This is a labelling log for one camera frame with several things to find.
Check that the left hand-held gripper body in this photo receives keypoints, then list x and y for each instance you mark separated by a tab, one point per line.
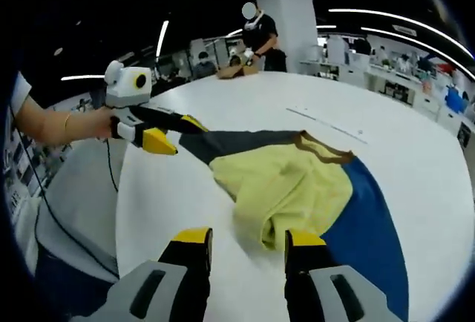
126	88

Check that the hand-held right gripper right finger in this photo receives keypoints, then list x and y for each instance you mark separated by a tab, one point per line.
304	270

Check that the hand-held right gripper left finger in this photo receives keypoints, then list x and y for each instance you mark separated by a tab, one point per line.
185	270

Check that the yellow grey blue garment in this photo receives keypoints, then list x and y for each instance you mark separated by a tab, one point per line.
282	177

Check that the person's left hand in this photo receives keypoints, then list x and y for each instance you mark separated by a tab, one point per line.
98	123

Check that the ceiling light strip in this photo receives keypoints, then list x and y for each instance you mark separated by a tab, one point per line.
162	38
389	15
83	77

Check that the brown cardboard box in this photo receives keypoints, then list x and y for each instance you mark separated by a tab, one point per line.
232	72

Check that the person's white printed t-shirt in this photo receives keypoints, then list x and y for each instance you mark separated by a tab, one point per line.
21	90

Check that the white square pillar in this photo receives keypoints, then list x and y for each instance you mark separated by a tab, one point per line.
293	10

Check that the white counter cabinets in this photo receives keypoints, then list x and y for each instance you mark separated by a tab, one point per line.
430	101

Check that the blue plastic bin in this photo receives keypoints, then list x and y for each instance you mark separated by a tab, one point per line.
456	98

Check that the ceiling air vent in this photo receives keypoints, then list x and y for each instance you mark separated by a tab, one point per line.
406	29

